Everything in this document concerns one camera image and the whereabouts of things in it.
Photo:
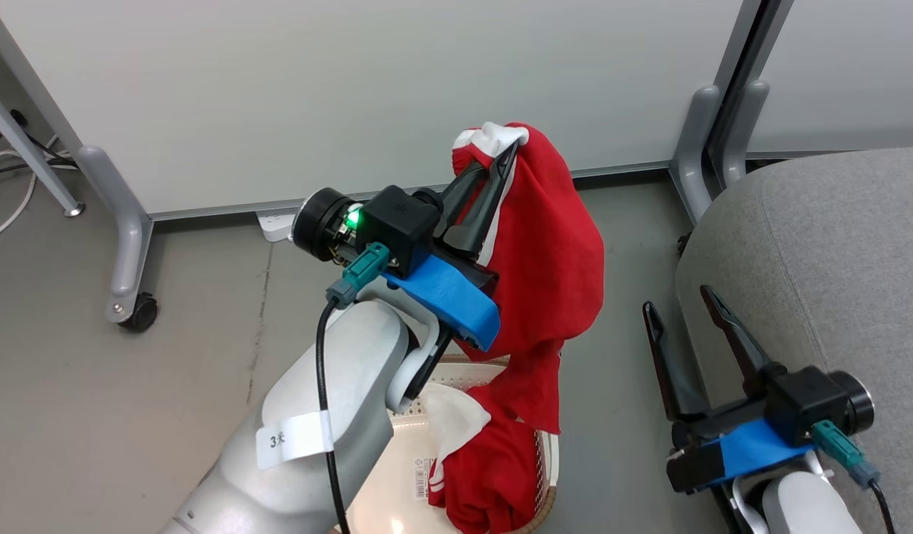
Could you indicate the black caster wheel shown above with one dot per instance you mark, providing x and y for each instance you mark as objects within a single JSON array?
[
  {"x": 682, "y": 245},
  {"x": 141, "y": 313}
]

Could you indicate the grey metal table leg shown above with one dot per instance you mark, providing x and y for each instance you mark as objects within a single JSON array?
[{"x": 33, "y": 156}]

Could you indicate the short grey partition foot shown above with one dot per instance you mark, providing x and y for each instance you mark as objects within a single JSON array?
[
  {"x": 745, "y": 126},
  {"x": 693, "y": 148}
]

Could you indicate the white power strip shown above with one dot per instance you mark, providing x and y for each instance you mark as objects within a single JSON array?
[{"x": 277, "y": 225}]

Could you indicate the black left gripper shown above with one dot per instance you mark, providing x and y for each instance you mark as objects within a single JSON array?
[{"x": 319, "y": 222}]

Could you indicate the wide white partition panel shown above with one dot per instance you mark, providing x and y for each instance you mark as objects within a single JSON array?
[{"x": 278, "y": 89}]

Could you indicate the cream perforated laundry basket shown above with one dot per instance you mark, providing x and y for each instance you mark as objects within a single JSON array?
[{"x": 397, "y": 452}]

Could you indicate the white paper tag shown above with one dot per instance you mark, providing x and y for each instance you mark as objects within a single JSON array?
[{"x": 293, "y": 439}]

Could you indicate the wrist camera blue mount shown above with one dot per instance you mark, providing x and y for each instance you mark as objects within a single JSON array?
[
  {"x": 400, "y": 219},
  {"x": 797, "y": 400}
]

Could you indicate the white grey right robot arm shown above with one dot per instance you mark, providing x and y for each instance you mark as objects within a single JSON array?
[{"x": 805, "y": 504}]

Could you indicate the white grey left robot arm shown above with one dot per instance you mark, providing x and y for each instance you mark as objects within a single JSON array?
[{"x": 315, "y": 386}]

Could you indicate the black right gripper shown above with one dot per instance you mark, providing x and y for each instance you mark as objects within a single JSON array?
[{"x": 697, "y": 463}]

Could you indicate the left wrist camera blue mount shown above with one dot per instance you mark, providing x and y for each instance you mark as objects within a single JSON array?
[{"x": 400, "y": 219}]

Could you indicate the right wrist camera blue mount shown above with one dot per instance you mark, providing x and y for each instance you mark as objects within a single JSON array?
[{"x": 797, "y": 400}]

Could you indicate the red and white clothing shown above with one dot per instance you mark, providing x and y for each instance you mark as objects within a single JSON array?
[{"x": 545, "y": 252}]

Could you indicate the grey fabric sofa seat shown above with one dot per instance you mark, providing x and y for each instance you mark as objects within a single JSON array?
[{"x": 834, "y": 259}]

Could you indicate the narrow white partition panel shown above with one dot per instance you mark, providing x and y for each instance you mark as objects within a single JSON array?
[{"x": 857, "y": 67}]

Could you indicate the barcode product sticker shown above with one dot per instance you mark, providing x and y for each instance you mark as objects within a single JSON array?
[{"x": 423, "y": 478}]

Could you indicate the long grey partition foot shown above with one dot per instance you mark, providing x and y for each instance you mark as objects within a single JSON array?
[{"x": 130, "y": 222}]

